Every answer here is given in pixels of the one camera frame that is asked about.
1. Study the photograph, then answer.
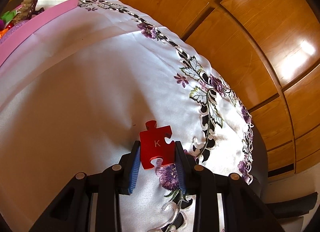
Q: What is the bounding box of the red puzzle piece K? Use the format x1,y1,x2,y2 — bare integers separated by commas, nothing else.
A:
139,120,175,170

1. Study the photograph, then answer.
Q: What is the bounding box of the mauve oval patterned case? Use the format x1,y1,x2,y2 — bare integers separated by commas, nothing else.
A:
6,20,28,35

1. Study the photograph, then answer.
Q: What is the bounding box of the magenta plastic cup mould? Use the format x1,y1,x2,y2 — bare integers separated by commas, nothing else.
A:
0,19,5,31

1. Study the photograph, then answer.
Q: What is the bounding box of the white floral embroidered tablecloth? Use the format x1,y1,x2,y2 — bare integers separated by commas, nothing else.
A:
1,0,253,231

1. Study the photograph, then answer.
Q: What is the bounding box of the pink shallow box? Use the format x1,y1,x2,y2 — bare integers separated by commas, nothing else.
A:
1,0,78,66

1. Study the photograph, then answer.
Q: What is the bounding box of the orange puzzle piece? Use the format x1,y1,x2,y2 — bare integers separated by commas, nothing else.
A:
0,28,9,38

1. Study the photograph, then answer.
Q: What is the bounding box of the red lipstick tube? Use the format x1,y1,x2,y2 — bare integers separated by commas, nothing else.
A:
6,22,14,29

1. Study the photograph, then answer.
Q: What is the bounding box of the brown studded round stand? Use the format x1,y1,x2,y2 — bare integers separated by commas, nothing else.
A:
12,0,44,24

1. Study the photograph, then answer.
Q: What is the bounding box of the green plastic clip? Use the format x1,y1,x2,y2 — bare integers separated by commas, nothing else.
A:
1,10,17,23

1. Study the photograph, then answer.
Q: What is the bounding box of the wooden wall cabinet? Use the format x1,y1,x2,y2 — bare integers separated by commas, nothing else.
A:
10,0,320,180

